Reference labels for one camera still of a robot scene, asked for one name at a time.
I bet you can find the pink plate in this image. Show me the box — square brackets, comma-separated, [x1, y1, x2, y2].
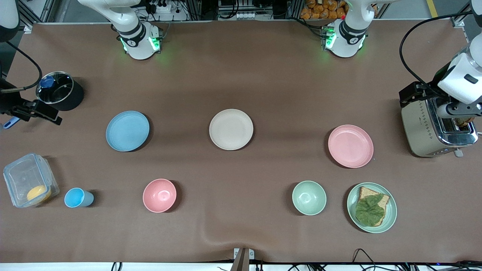
[328, 125, 374, 168]

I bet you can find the light blue plate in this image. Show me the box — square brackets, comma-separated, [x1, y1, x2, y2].
[106, 111, 150, 152]

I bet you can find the glass lid with blue knob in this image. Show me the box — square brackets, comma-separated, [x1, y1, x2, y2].
[36, 72, 74, 104]

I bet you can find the beige and chrome toaster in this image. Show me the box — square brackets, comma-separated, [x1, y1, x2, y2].
[401, 94, 479, 158]

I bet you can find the clear plastic container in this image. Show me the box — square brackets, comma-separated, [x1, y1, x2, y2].
[3, 153, 60, 208]

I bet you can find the yellow round food item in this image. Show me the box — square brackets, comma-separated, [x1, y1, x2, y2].
[27, 185, 52, 204]

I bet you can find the light blue cup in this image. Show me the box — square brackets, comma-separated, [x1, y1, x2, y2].
[64, 187, 95, 208]

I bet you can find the brown bread slice under lettuce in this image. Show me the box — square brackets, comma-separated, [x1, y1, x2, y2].
[357, 186, 390, 226]

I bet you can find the pale green plate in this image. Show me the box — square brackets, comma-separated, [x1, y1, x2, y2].
[347, 183, 397, 233]

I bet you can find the bag of orange snacks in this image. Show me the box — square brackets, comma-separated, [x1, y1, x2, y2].
[300, 0, 349, 20]

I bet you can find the green lettuce leaf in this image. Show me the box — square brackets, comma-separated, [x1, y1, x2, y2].
[355, 194, 385, 227]

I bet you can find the pink bowl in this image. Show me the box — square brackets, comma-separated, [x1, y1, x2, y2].
[143, 179, 177, 213]

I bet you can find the pale green bowl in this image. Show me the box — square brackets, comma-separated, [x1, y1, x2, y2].
[292, 181, 327, 216]

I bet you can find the brown table cloth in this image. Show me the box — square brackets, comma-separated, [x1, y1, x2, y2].
[0, 19, 482, 264]

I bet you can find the white power strip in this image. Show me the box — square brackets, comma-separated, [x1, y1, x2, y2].
[150, 1, 173, 14]

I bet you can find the beige plate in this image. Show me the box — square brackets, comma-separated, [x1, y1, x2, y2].
[209, 109, 254, 151]

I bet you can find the black pot with blue handle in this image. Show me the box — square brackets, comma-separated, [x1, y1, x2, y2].
[3, 72, 84, 129]

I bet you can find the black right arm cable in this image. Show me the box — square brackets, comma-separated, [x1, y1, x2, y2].
[0, 41, 43, 93]

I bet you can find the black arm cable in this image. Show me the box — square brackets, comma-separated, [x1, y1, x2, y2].
[399, 11, 473, 99]
[0, 41, 43, 93]

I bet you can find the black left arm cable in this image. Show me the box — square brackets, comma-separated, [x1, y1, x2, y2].
[399, 11, 473, 99]

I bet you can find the black looped cable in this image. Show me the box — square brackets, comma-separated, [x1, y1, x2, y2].
[352, 248, 379, 271]

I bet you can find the metal table bracket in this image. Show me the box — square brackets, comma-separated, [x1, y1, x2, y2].
[233, 248, 255, 271]

